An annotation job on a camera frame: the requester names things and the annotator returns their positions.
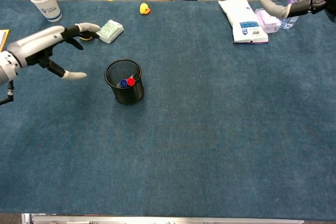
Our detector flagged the blue table cloth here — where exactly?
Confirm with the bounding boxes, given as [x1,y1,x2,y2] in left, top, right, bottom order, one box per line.
[0,0,336,221]

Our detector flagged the green tissue pack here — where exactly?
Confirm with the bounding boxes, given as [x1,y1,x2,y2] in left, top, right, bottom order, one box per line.
[96,19,124,44]

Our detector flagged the aluminium rail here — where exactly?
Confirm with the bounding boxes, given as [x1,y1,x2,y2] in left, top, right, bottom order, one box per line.
[21,213,305,224]

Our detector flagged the clear box purple contents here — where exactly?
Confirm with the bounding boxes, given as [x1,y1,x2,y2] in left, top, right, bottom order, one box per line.
[254,7,281,34]

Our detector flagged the yellow-edged notebook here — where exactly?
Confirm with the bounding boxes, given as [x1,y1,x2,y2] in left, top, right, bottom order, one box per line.
[0,29,10,51]

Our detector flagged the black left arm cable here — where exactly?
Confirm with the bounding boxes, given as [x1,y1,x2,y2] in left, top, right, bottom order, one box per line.
[0,79,15,105]

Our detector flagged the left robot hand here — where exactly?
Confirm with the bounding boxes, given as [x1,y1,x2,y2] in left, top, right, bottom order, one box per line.
[6,23,102,81]

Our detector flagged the black mesh pen holder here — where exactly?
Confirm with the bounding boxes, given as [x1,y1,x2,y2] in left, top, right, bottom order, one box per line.
[104,59,145,106]

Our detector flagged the white paper cup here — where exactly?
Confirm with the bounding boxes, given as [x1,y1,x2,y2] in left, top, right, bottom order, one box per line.
[28,0,62,23]

